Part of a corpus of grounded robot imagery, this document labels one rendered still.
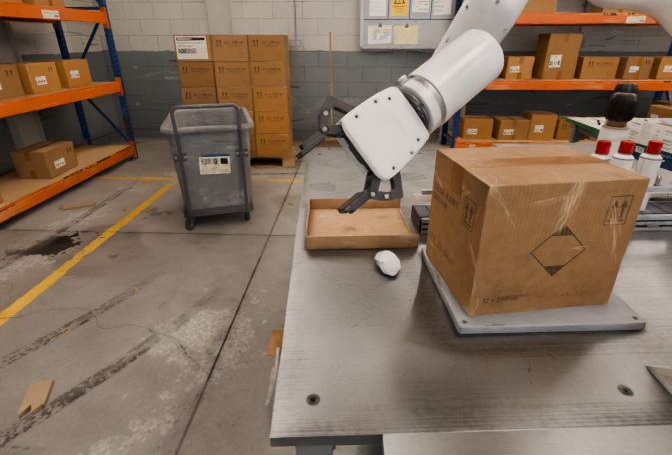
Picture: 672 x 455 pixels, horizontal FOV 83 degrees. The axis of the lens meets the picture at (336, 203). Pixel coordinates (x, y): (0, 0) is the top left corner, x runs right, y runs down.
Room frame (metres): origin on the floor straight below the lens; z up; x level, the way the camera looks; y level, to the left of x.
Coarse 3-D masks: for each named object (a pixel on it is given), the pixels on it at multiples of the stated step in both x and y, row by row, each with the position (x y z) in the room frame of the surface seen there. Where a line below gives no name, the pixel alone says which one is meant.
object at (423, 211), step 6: (648, 204) 1.07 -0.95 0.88; (654, 204) 1.07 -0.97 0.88; (660, 204) 1.07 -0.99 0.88; (666, 204) 1.07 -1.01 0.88; (420, 210) 1.02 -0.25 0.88; (426, 210) 1.02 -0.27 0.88; (648, 210) 1.02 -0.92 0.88; (654, 210) 1.02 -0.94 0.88; (660, 210) 1.02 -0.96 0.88; (666, 210) 1.02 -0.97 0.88; (420, 216) 0.98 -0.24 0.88; (426, 216) 0.98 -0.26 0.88
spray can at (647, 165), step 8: (648, 144) 1.04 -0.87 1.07; (656, 144) 1.02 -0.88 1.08; (648, 152) 1.03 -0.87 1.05; (656, 152) 1.02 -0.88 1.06; (640, 160) 1.04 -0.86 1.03; (648, 160) 1.02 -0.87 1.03; (656, 160) 1.01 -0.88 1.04; (640, 168) 1.03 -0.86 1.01; (648, 168) 1.02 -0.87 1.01; (656, 168) 1.01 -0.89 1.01; (648, 176) 1.01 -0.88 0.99; (656, 176) 1.02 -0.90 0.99; (648, 192) 1.01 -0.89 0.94; (640, 208) 1.01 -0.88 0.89
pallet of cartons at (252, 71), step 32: (192, 64) 4.08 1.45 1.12; (224, 64) 4.10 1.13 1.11; (256, 64) 4.12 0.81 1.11; (288, 64) 4.76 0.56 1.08; (192, 96) 4.08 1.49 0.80; (224, 96) 4.10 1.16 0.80; (256, 96) 4.11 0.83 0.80; (288, 96) 4.46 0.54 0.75; (256, 128) 4.12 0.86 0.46; (288, 128) 4.20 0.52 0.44; (288, 160) 4.14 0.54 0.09
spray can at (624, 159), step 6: (624, 144) 1.03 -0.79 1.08; (630, 144) 1.02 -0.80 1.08; (618, 150) 1.04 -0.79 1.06; (624, 150) 1.02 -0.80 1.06; (630, 150) 1.02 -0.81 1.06; (612, 156) 1.04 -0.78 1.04; (618, 156) 1.03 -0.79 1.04; (624, 156) 1.02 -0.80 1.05; (630, 156) 1.02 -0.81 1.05; (612, 162) 1.04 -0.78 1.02; (618, 162) 1.02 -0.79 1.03; (624, 162) 1.01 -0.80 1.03; (630, 162) 1.01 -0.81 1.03; (624, 168) 1.01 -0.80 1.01; (630, 168) 1.01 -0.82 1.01
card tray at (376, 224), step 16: (320, 208) 1.14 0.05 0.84; (336, 208) 1.14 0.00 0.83; (368, 208) 1.14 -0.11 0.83; (384, 208) 1.14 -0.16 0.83; (320, 224) 1.02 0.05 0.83; (336, 224) 1.02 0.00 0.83; (352, 224) 1.02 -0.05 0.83; (368, 224) 1.02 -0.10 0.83; (384, 224) 1.02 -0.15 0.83; (400, 224) 1.02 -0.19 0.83; (320, 240) 0.88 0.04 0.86; (336, 240) 0.88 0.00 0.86; (352, 240) 0.89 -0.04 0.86; (368, 240) 0.89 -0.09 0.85; (384, 240) 0.89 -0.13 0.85; (400, 240) 0.89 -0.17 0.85; (416, 240) 0.89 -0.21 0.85
